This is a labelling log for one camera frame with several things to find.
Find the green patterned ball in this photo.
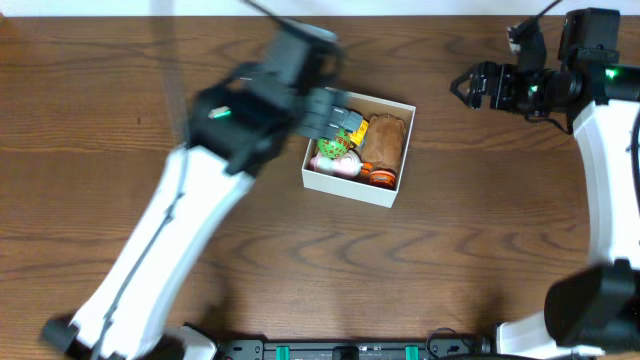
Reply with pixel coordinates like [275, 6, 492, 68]
[317, 128, 351, 159]

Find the brown plush toy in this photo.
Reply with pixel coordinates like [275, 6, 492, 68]
[361, 114, 406, 172]

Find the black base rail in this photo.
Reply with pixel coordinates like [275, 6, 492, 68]
[213, 328, 500, 360]

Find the yellow grey toy truck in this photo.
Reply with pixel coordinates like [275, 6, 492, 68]
[340, 109, 369, 148]

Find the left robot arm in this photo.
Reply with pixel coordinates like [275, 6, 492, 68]
[41, 63, 336, 359]

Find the white pink duck toy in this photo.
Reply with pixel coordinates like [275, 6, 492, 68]
[309, 150, 372, 179]

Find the white cardboard box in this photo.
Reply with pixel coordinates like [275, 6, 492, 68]
[301, 92, 416, 208]

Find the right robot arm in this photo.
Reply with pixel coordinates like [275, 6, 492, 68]
[450, 8, 639, 359]

